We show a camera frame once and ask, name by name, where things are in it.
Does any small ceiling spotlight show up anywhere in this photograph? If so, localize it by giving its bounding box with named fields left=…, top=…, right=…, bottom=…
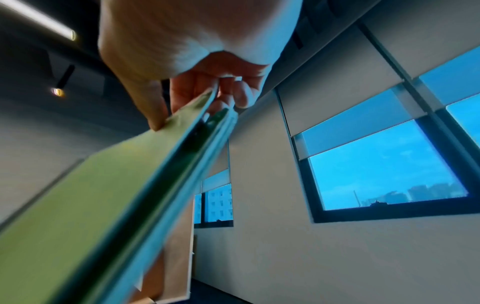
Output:
left=50, top=64, right=76, bottom=97

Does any brown metal-framed board panel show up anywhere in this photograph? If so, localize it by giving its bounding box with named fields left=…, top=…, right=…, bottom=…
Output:
left=127, top=204, right=196, bottom=304

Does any person's right hand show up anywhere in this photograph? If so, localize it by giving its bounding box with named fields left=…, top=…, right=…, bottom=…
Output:
left=98, top=0, right=304, bottom=132

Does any linear ceiling light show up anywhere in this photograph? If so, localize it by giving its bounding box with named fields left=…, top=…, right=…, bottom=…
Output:
left=0, top=0, right=78, bottom=42

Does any green folder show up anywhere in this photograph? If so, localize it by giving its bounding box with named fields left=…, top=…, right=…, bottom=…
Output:
left=0, top=80, right=241, bottom=304

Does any blue-framed window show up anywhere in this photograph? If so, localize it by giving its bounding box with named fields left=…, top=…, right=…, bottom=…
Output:
left=298, top=114, right=480, bottom=224
left=434, top=93, right=480, bottom=140

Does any grey roller blind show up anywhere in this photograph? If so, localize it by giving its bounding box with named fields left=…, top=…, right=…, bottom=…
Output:
left=275, top=23, right=429, bottom=163
left=202, top=142, right=230, bottom=191
left=365, top=0, right=480, bottom=106

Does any window with building view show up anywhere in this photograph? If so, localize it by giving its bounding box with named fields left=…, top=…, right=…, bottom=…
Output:
left=193, top=169, right=235, bottom=229

